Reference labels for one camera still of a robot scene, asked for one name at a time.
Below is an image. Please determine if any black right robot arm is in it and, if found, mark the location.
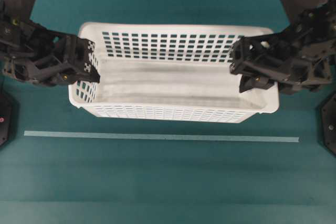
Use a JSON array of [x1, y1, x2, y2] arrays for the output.
[[230, 0, 335, 94]]

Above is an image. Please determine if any white plastic perforated basket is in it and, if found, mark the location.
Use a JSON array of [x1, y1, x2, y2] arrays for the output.
[[68, 22, 279, 123]]

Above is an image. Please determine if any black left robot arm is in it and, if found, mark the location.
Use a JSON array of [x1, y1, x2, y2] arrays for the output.
[[1, 0, 100, 87]]

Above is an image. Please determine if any light green tape strip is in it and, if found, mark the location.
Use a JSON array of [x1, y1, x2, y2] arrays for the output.
[[24, 130, 299, 143]]

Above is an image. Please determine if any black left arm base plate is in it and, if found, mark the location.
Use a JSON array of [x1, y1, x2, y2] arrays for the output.
[[1, 91, 20, 151]]

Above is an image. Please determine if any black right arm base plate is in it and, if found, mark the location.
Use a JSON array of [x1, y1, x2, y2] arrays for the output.
[[317, 91, 335, 158]]

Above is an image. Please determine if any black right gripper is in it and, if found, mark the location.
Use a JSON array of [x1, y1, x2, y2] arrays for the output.
[[229, 8, 335, 94]]

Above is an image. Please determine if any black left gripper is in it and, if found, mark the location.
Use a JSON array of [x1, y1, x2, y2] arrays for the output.
[[1, 20, 100, 87]]

